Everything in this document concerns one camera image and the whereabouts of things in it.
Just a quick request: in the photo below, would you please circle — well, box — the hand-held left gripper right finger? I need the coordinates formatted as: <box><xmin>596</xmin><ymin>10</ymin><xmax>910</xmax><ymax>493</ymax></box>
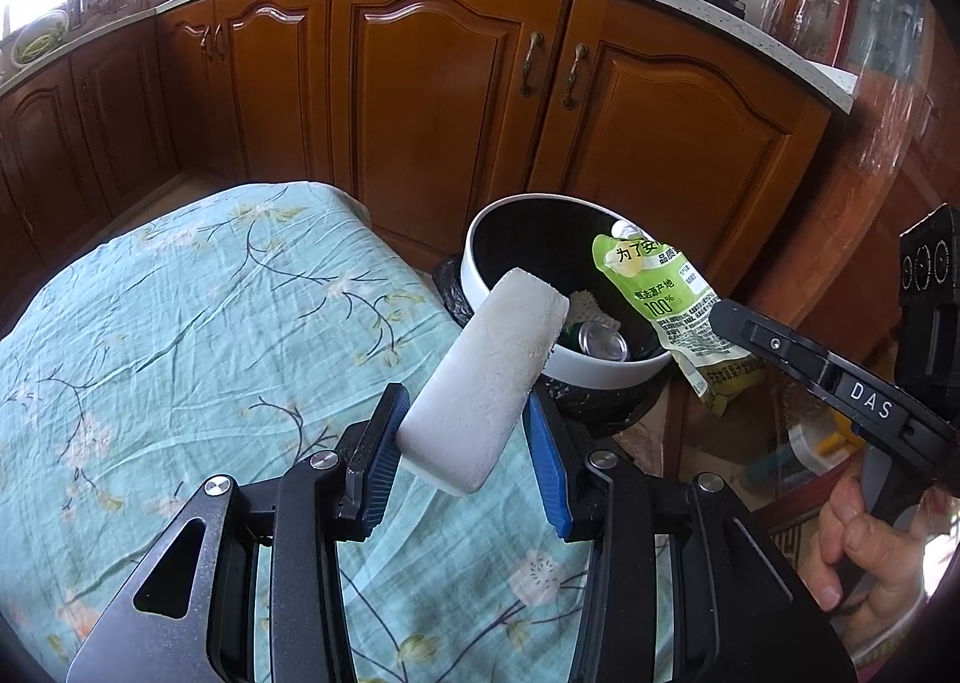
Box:
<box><xmin>525</xmin><ymin>390</ymin><xmax>856</xmax><ymax>683</ymax></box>

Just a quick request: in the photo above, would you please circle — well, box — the green plastic pouch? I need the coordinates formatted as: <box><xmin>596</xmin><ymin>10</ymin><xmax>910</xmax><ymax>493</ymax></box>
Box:
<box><xmin>592</xmin><ymin>218</ymin><xmax>766</xmax><ymax>418</ymax></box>

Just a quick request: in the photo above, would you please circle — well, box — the black trash bag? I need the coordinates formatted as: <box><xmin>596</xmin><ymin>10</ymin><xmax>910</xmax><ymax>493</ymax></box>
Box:
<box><xmin>433</xmin><ymin>199</ymin><xmax>668</xmax><ymax>440</ymax></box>

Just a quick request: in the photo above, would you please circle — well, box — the white colander with greens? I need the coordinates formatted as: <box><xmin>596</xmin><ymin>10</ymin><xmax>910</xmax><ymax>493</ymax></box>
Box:
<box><xmin>11</xmin><ymin>8</ymin><xmax>72</xmax><ymax>65</ymax></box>

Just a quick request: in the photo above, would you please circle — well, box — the person's right hand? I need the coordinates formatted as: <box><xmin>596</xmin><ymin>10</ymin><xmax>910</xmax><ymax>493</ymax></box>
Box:
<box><xmin>817</xmin><ymin>477</ymin><xmax>960</xmax><ymax>613</ymax></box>

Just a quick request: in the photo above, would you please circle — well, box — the floral turquoise tablecloth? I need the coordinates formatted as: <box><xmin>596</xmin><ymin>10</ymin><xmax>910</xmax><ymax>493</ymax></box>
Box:
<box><xmin>0</xmin><ymin>182</ymin><xmax>676</xmax><ymax>683</ymax></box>

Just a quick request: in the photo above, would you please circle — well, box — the green drink can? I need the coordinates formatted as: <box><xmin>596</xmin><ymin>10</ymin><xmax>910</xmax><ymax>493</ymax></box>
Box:
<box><xmin>559</xmin><ymin>319</ymin><xmax>631</xmax><ymax>363</ymax></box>

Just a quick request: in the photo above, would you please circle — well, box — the white foam block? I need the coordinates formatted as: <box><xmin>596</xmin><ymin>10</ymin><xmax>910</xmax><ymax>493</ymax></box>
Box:
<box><xmin>396</xmin><ymin>266</ymin><xmax>569</xmax><ymax>496</ymax></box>

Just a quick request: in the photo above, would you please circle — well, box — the white round trash bin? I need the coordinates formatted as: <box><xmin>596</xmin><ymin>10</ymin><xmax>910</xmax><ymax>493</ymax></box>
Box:
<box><xmin>461</xmin><ymin>194</ymin><xmax>676</xmax><ymax>388</ymax></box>

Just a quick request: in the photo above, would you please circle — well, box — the film-wrapped wooden cupboard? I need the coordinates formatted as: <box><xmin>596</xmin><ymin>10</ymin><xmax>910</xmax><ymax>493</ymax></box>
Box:
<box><xmin>660</xmin><ymin>0</ymin><xmax>960</xmax><ymax>504</ymax></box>

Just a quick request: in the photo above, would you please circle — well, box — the wooden kitchen cabinet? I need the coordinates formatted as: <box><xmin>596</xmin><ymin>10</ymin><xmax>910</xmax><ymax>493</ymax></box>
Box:
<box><xmin>0</xmin><ymin>0</ymin><xmax>833</xmax><ymax>294</ymax></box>

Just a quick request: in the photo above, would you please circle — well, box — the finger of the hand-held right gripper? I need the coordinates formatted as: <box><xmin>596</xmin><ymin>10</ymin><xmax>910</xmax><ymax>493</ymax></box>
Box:
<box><xmin>709</xmin><ymin>300</ymin><xmax>841</xmax><ymax>399</ymax></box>

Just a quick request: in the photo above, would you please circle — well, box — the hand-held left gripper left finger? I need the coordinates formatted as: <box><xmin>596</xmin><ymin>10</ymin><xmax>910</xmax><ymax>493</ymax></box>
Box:
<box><xmin>66</xmin><ymin>383</ymin><xmax>412</xmax><ymax>683</ymax></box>

